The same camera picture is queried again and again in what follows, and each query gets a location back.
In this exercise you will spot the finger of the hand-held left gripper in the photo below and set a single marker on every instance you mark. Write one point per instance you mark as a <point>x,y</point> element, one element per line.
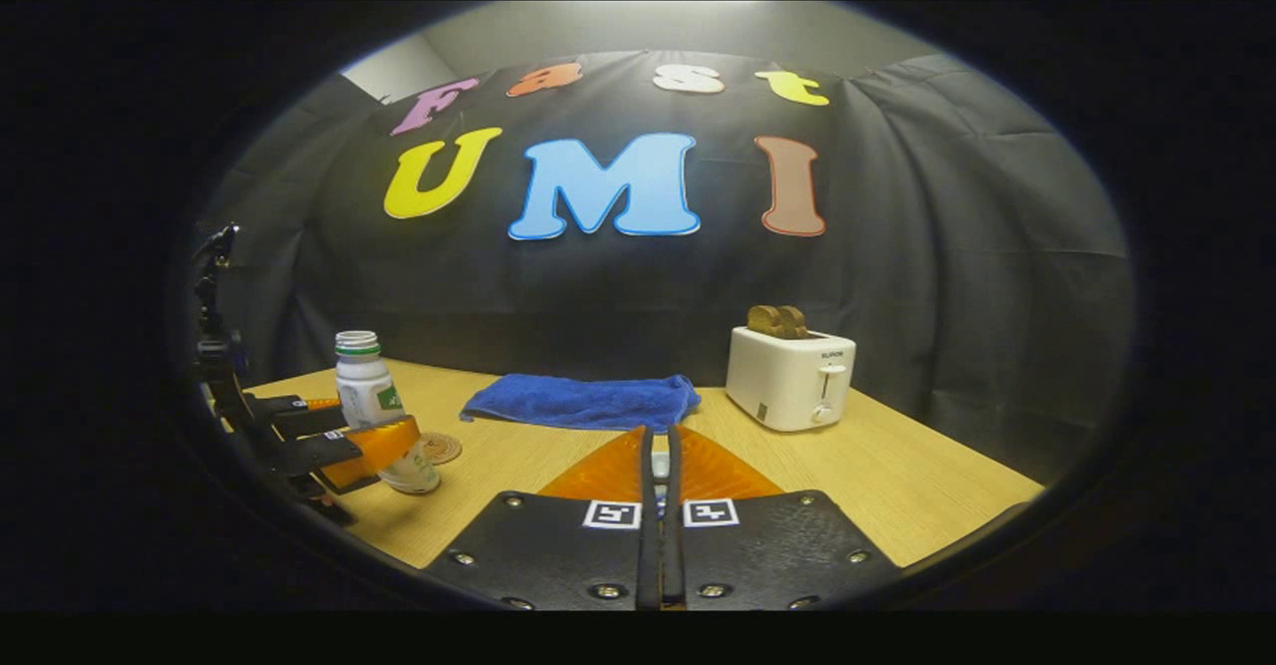
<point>319,454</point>
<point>299,416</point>

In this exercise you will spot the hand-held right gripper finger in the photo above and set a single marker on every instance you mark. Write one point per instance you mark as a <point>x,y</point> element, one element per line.
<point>650,545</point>
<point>674,545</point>

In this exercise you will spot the white plastic water bottle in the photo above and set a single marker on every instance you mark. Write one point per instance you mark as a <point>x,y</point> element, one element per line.
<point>364,386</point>

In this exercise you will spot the round wooden coaster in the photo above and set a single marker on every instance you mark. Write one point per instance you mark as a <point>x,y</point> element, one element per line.
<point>444,448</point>

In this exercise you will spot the blue towel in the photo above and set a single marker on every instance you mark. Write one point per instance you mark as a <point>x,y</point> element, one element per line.
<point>588,401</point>

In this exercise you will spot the white toaster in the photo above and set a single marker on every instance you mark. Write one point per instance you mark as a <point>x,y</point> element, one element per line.
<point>783,381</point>

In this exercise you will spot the brown toast slice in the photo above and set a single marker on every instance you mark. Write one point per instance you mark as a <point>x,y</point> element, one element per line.
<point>764,321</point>
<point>795,323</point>

